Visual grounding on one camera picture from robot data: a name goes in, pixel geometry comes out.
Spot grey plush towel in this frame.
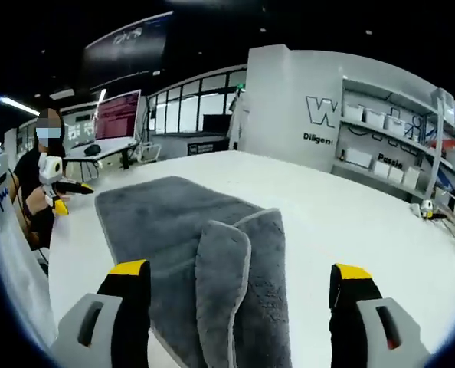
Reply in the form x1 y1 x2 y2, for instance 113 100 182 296
94 176 293 368

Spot white monitor desk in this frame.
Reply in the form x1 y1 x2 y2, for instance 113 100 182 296
63 136 139 172

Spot short ceiling light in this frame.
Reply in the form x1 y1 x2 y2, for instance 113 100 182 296
0 95 41 116

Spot computer monitor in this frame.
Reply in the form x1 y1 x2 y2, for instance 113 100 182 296
95 89 142 142

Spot black printed cabinet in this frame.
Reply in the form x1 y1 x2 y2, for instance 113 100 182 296
187 140 231 156

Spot black hanging banner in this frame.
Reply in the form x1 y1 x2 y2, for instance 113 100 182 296
83 11 174 84

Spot black screen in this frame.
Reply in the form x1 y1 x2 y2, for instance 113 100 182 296
202 113 231 136

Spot hanging white coat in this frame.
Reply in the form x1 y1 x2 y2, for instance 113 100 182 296
229 91 248 151

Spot grey metal shelf rack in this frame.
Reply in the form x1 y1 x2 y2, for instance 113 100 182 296
331 76 455 202

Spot rows of white storage boxes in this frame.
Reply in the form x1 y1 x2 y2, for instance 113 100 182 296
344 87 455 189

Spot white wire chair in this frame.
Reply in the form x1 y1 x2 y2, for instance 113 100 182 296
134 140 162 165

